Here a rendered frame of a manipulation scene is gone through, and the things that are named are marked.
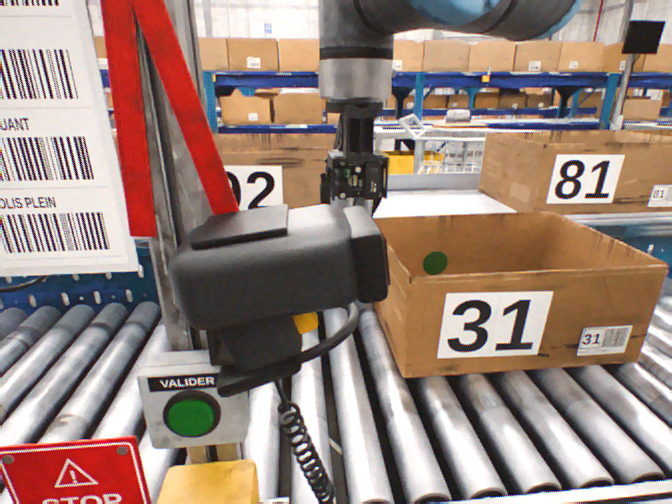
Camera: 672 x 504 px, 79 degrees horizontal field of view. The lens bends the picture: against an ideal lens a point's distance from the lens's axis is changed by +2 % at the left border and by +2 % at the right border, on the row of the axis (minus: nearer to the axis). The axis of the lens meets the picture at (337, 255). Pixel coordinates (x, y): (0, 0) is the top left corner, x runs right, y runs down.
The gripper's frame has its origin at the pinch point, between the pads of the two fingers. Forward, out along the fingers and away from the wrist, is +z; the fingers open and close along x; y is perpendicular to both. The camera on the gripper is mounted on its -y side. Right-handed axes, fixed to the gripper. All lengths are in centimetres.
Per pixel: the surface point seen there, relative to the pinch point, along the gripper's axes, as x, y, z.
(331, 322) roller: -1.8, -10.3, 19.8
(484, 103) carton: 448, -886, 3
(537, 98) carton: 573, -882, -7
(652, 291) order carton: 44.4, 8.2, 6.5
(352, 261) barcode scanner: -5.8, 36.7, -12.8
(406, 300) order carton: 7.1, 6.9, 6.4
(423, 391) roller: 9.9, 9.3, 20.7
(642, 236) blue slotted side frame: 70, -21, 9
